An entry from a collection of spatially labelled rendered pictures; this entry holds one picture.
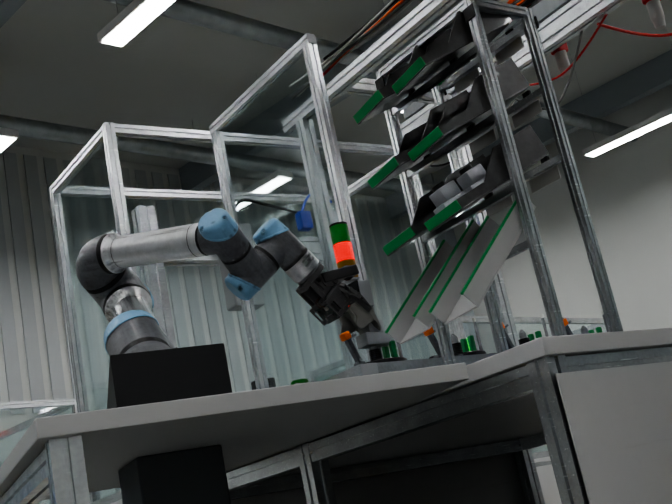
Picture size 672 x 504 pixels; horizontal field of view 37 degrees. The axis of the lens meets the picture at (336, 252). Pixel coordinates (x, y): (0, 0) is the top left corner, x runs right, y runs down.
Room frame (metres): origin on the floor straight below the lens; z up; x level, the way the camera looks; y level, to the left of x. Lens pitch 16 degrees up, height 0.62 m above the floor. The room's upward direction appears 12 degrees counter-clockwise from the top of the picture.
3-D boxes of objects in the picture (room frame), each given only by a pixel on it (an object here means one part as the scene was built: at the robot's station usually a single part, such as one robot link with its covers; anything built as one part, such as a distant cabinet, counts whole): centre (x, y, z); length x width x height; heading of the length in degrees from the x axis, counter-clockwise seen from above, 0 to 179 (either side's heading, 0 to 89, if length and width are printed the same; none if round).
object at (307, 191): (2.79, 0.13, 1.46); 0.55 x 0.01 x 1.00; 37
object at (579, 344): (2.59, -0.40, 0.84); 1.50 x 1.41 x 0.03; 37
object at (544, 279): (2.11, -0.36, 1.26); 0.36 x 0.21 x 0.80; 37
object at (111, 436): (1.90, 0.34, 0.84); 0.90 x 0.70 x 0.03; 27
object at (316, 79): (2.56, -0.05, 1.46); 0.03 x 0.03 x 1.00; 37
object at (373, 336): (2.33, -0.05, 1.07); 0.08 x 0.04 x 0.07; 127
